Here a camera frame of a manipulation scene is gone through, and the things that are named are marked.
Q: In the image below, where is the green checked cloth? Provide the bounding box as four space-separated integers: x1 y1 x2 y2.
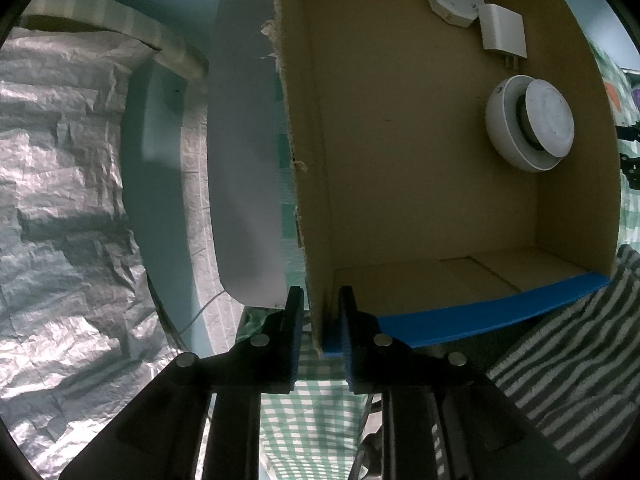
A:
240 5 640 480

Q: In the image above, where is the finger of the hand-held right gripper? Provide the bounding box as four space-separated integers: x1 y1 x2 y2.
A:
617 121 640 184

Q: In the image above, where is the white cardboard flap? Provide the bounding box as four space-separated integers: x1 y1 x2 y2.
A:
206 0 292 309

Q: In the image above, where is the cardboard box with blue edges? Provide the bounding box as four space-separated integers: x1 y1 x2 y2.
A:
272 0 624 361

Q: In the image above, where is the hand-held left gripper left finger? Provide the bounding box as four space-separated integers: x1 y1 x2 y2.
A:
60 286 305 480

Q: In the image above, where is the white round device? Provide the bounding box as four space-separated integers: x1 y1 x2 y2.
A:
485 75 576 174

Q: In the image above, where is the silver foil sheet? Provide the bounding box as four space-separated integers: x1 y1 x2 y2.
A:
0 25 221 480

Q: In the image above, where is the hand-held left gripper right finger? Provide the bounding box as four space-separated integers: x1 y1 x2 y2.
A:
337 286 581 480

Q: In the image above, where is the white hexagonal plug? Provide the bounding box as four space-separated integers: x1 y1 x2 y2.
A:
428 0 487 29

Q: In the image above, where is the small white charger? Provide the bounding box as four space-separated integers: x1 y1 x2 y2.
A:
479 3 529 69

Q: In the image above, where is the grey striped towel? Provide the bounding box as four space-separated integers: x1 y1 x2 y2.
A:
487 244 640 480

